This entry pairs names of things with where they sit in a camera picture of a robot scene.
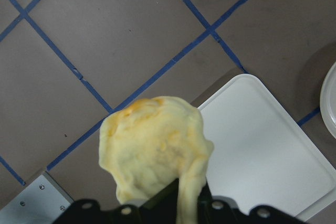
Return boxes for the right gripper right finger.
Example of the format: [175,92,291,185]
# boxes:
[196,179,308,224]

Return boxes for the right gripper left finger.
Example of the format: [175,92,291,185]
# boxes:
[54,199,145,223]

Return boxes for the yellow bread roll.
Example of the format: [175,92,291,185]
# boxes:
[99,96,214,223]

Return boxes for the white round plate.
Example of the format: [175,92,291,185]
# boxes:
[320,63,335,138]

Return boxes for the white rectangular tray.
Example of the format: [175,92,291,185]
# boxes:
[199,74,335,221]

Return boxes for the aluminium frame post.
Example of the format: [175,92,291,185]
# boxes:
[1,172,74,223]

